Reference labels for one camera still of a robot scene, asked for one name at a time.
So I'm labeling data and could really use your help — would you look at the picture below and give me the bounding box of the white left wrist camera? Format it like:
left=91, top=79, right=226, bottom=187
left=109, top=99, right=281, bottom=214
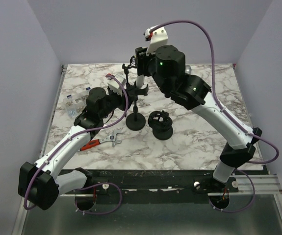
left=106, top=73, right=127, bottom=97

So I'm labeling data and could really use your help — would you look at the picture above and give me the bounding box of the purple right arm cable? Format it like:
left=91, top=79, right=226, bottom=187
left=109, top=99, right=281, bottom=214
left=148, top=21, right=280, bottom=212

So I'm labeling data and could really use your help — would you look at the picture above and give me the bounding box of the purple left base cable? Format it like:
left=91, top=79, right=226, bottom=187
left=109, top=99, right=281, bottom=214
left=75, top=183, right=123, bottom=216

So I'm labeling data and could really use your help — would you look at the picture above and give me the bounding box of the orange handled adjustable wrench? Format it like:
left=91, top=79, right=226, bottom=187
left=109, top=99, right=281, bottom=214
left=79, top=131, right=122, bottom=151

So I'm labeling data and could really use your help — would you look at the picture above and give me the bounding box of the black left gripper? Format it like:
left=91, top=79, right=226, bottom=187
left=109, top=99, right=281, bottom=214
left=100, top=88, right=136, bottom=119

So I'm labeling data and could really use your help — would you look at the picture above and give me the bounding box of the black tripod shock mount stand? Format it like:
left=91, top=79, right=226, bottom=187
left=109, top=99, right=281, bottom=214
left=122, top=55, right=137, bottom=86

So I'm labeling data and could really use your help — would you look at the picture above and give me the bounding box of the black shock mount round stand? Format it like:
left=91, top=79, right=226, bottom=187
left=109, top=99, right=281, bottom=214
left=148, top=111, right=173, bottom=141

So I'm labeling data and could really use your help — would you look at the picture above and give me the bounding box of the aluminium extrusion rail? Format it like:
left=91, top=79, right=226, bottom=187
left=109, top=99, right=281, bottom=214
left=208, top=173, right=282, bottom=196

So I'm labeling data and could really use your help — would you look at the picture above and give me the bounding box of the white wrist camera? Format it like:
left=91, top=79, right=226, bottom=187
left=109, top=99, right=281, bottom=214
left=106, top=73, right=127, bottom=97
left=144, top=27, right=168, bottom=56

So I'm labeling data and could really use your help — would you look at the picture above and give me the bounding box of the black round-base clip stand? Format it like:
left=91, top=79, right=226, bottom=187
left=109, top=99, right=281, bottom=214
left=126, top=83, right=149, bottom=131

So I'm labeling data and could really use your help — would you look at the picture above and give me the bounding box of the white microphone silver mesh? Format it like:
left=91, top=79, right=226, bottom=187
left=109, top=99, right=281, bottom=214
left=135, top=75, right=145, bottom=89

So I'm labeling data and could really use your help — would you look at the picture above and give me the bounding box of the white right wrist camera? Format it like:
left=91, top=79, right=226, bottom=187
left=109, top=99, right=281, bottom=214
left=144, top=27, right=168, bottom=56

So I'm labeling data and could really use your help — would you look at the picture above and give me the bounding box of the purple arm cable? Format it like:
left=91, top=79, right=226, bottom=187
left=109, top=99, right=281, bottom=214
left=23, top=75, right=129, bottom=211
left=148, top=21, right=280, bottom=212

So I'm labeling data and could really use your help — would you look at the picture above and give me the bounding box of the silver grey microphone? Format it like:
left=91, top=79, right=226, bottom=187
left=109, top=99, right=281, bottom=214
left=185, top=65, right=192, bottom=74

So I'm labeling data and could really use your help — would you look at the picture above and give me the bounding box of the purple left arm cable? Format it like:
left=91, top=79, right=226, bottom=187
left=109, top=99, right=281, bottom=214
left=23, top=75, right=129, bottom=211

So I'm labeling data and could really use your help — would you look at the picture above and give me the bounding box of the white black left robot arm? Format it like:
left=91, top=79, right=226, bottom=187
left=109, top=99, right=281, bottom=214
left=18, top=87, right=135, bottom=210

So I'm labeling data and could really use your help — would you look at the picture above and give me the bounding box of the black front mounting rail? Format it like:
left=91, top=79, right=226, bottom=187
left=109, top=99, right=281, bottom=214
left=57, top=167, right=270, bottom=205

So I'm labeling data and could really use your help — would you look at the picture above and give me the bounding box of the clear plastic screw box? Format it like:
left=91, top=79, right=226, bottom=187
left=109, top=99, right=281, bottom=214
left=63, top=87, right=91, bottom=118

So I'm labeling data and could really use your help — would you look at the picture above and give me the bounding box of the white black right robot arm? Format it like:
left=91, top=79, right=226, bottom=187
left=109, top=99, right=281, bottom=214
left=135, top=45, right=262, bottom=192

